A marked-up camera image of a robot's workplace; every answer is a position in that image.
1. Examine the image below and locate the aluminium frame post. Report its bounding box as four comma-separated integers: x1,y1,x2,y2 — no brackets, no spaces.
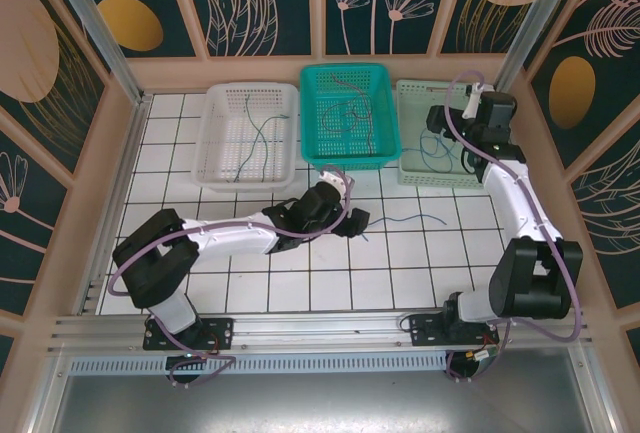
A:
492,0,584,99
42,0,151,105

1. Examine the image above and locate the yellow plug with wires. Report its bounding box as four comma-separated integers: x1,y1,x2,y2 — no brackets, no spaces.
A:
464,335,501,369
184,335,224,360

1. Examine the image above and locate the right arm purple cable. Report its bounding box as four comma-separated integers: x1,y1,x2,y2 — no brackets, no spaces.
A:
444,70,586,384

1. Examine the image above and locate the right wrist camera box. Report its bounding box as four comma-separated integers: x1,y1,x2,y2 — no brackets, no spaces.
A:
462,81,489,119

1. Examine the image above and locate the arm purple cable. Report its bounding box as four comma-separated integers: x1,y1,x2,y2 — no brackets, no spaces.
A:
444,70,586,384
108,165,356,388

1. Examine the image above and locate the thin red cable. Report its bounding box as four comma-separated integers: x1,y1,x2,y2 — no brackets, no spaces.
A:
328,71,376,155
321,100,371,133

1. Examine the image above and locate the white plastic basket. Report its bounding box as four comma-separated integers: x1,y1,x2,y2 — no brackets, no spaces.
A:
191,81,300,193

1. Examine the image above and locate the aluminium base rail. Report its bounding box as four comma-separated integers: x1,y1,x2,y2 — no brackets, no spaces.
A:
47,307,594,354

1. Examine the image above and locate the teal plastic basket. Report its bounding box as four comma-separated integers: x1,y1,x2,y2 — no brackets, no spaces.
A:
298,63,404,173

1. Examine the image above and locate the mint green plastic basket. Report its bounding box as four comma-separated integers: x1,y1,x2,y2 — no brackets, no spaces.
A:
394,78,499,189

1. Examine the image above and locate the grey slotted cable duct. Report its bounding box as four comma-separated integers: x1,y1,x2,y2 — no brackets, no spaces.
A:
67,352,451,375

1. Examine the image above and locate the thin green cable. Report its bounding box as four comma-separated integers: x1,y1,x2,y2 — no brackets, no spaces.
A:
233,94,274,184
259,112,292,177

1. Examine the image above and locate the grey metal sheet panel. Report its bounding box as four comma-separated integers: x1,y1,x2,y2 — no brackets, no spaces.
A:
49,371,609,433

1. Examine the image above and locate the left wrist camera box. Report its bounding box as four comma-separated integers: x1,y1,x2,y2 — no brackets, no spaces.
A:
319,165,351,199

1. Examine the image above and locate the aluminium side rail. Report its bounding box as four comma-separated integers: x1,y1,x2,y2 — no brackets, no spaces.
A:
74,94,154,317

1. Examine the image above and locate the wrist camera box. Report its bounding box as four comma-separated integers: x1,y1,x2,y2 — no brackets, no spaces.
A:
319,165,351,199
462,81,489,119

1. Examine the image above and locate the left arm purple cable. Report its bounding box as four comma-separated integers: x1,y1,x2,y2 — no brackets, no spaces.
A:
108,165,356,388

